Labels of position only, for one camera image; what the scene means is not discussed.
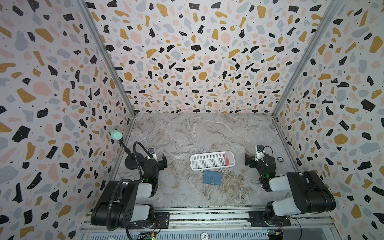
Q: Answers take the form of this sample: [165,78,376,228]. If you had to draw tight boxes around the white plastic basket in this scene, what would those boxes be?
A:
[190,151,235,171]

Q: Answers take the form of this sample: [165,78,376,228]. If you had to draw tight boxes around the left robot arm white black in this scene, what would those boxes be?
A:
[91,156,170,231]

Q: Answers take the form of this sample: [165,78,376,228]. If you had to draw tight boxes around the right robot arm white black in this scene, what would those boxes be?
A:
[245,152,336,227]

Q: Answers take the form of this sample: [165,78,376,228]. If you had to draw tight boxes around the black stand with green ball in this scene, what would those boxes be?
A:
[109,128,144,170]

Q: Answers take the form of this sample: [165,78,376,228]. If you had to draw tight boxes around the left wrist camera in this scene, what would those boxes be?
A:
[148,148,158,161]

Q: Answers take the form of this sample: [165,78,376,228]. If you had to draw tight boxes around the aluminium rail base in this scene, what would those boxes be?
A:
[80,205,341,240]

